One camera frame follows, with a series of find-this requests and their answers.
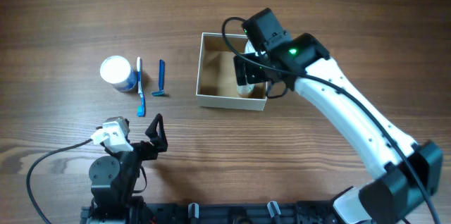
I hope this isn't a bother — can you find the clear foamy liquid bottle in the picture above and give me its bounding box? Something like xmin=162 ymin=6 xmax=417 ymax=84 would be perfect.
xmin=245 ymin=40 xmax=256 ymax=54

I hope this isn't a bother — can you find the cotton swab tub blue label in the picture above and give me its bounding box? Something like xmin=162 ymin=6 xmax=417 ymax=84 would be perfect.
xmin=99 ymin=56 xmax=137 ymax=92

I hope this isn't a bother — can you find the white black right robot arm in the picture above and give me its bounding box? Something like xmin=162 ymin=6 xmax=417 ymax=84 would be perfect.
xmin=234 ymin=8 xmax=443 ymax=223

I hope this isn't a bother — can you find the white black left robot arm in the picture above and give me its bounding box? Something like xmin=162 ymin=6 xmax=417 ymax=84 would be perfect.
xmin=80 ymin=113 xmax=168 ymax=223

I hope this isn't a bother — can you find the blue white toothbrush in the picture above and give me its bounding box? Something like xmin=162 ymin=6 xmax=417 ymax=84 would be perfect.
xmin=137 ymin=57 xmax=146 ymax=117

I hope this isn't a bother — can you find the white open cardboard box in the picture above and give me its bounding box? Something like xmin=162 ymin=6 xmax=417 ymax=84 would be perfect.
xmin=196 ymin=32 xmax=267 ymax=111

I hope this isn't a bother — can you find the blue disposable razor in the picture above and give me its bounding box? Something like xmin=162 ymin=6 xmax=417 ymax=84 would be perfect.
xmin=152 ymin=59 xmax=165 ymax=97

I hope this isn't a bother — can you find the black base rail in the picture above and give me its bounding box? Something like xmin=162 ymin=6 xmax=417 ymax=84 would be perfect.
xmin=80 ymin=201 xmax=343 ymax=224

